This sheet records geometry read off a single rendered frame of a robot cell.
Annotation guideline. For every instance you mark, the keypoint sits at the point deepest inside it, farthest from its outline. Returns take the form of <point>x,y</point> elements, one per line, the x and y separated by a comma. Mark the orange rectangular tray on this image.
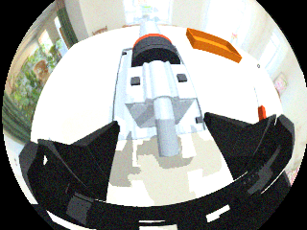
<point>212,44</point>

